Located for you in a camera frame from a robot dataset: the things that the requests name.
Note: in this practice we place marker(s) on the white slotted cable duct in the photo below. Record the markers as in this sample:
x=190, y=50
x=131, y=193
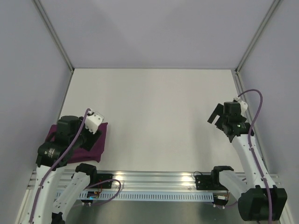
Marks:
x=148, y=196

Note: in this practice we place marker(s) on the aluminium mounting rail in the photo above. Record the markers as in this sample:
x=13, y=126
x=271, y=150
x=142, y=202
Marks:
x=144, y=181

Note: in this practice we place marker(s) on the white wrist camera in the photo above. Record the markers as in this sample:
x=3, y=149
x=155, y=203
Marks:
x=243, y=105
x=93, y=121

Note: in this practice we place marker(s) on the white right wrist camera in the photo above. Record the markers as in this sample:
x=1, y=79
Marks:
x=243, y=105

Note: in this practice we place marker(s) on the aluminium frame post left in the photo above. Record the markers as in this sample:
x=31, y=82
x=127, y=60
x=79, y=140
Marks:
x=51, y=30

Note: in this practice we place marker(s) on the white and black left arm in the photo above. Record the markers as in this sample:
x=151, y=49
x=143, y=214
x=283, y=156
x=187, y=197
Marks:
x=45, y=207

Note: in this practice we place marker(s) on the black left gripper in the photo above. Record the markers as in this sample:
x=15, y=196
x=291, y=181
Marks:
x=91, y=140

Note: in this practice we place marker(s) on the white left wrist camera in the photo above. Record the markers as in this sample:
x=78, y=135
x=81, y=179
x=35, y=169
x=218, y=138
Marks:
x=93, y=121

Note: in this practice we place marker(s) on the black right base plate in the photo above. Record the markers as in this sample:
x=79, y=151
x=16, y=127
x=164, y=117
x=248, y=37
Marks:
x=205, y=182

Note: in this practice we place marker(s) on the purple cloth drape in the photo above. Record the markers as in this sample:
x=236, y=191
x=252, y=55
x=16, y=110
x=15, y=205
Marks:
x=81, y=154

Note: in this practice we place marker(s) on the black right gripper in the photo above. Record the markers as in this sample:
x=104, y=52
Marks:
x=222, y=119

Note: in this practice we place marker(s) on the aluminium frame post right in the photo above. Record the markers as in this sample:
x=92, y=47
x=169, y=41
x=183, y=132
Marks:
x=259, y=32

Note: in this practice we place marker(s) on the aluminium frame post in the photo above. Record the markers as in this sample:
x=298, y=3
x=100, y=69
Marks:
x=259, y=32
x=51, y=30

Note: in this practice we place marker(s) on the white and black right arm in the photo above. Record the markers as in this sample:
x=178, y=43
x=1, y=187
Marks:
x=258, y=197

